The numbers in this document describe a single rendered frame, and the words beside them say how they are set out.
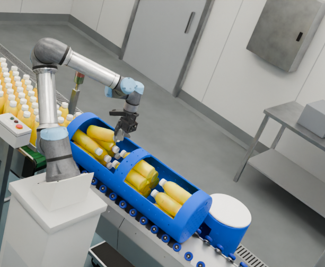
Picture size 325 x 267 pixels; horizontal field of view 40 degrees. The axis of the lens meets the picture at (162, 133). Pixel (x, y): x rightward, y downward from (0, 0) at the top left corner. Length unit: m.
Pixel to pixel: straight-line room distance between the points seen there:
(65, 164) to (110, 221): 0.63
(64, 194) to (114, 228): 0.60
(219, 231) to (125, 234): 0.51
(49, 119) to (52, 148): 0.20
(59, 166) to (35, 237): 0.33
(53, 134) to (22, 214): 0.39
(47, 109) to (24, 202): 0.43
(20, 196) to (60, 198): 0.18
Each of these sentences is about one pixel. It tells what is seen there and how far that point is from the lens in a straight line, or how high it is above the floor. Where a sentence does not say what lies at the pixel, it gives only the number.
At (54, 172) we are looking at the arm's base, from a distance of 1.96.
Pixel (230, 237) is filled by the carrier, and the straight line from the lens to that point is 2.53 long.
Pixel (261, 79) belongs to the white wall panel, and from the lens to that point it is 5.55.
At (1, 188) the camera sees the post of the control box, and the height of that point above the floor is 0.65.
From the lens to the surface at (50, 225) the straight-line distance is 1.91.
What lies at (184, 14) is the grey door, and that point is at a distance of 6.10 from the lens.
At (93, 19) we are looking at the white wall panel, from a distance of 7.43.
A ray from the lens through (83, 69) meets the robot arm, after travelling 2.06.
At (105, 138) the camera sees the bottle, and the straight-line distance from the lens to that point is 2.45.
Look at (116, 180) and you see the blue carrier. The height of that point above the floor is 1.10.
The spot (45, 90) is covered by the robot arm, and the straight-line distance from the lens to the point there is 2.13.
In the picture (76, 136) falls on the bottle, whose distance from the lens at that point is 2.53.
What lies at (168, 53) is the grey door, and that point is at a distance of 6.28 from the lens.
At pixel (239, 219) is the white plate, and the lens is 2.55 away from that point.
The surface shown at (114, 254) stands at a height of 0.15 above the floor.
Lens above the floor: 2.46
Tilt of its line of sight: 28 degrees down
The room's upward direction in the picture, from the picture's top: 20 degrees clockwise
